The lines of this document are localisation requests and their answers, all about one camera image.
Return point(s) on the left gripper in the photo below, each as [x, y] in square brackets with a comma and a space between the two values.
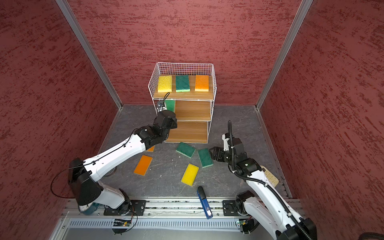
[174, 124]

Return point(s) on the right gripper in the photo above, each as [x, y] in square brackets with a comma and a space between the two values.
[217, 149]

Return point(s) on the bright green sponge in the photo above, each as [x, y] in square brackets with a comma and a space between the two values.
[170, 105]

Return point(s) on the dark green sponge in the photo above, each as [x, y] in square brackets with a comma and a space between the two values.
[185, 150]
[205, 158]
[182, 83]

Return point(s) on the yellow sponge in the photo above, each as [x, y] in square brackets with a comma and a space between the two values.
[190, 175]
[165, 84]

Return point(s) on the white wire shelf rack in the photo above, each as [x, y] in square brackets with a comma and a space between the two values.
[163, 68]

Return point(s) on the orange sponge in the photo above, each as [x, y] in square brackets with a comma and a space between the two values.
[202, 83]
[151, 149]
[143, 165]

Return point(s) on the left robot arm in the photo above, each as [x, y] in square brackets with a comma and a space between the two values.
[85, 176]

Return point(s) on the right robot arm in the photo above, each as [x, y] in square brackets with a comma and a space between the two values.
[263, 203]

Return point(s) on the middle wooden shelf board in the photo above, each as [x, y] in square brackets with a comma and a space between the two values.
[193, 111]

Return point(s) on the wooden shelf board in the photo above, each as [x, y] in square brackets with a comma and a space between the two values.
[192, 95]
[193, 111]
[189, 132]

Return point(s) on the bottom wooden shelf board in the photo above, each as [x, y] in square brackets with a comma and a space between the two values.
[189, 132]

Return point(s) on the top wooden shelf board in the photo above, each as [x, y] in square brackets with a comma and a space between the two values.
[192, 95]

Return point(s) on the dark green sponge top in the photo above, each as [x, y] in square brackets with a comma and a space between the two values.
[185, 150]

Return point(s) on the beige calculator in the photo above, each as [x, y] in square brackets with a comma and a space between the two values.
[271, 177]

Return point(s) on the blue black stapler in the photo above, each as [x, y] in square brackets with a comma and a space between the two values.
[204, 202]

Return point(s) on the right circuit board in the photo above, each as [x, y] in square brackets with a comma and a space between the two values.
[246, 225]

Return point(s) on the circuit board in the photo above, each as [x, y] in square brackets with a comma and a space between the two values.
[122, 223]
[246, 225]

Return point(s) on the left circuit board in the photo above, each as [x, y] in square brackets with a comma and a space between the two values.
[122, 223]

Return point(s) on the teal alarm clock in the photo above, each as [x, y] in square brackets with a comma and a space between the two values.
[88, 209]

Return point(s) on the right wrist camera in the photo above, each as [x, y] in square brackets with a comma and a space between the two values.
[230, 142]

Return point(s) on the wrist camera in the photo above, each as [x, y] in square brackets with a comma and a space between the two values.
[161, 106]
[230, 142]

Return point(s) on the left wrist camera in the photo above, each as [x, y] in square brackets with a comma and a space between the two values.
[161, 106]

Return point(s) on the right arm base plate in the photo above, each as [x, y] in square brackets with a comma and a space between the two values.
[233, 208]

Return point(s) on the aluminium mounting rail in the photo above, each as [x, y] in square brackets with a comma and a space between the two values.
[172, 208]

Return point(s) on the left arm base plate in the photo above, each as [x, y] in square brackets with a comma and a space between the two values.
[134, 207]

